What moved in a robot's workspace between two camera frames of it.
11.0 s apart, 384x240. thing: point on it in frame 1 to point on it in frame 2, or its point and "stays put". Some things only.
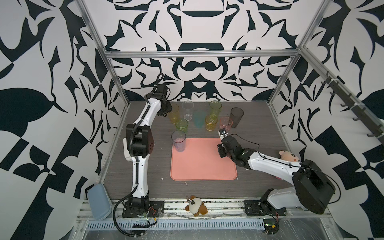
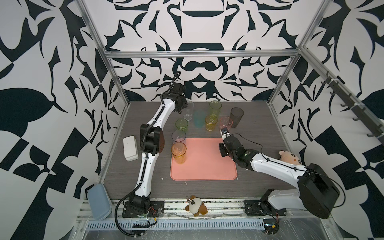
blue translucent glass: [179, 138] stays put
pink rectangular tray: [200, 161] stays put
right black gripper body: [223, 152] stays put
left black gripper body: [168, 107] to [183, 103]
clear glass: [187, 106] stays put
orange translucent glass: [174, 117] to [179, 152]
